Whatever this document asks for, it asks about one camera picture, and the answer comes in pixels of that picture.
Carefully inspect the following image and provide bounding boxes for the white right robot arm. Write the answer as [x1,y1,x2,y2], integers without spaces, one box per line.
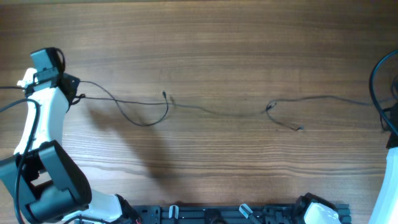
[291,132,397,224]

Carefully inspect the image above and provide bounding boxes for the black USB-C cable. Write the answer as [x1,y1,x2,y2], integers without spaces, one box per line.
[169,95,396,131]

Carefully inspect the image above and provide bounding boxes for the black left camera cable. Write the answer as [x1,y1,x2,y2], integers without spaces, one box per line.
[0,85,41,224]

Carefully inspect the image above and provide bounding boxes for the black USB-A cable bundle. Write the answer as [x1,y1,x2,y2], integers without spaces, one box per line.
[73,80,271,128]

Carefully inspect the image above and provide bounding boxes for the black right camera cable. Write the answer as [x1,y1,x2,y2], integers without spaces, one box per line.
[369,49,398,138]

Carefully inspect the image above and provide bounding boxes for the black camera cable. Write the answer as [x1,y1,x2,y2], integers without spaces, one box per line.
[369,49,398,138]
[0,85,41,224]

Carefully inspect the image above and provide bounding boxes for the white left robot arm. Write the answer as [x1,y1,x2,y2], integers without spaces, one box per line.
[1,47,142,223]

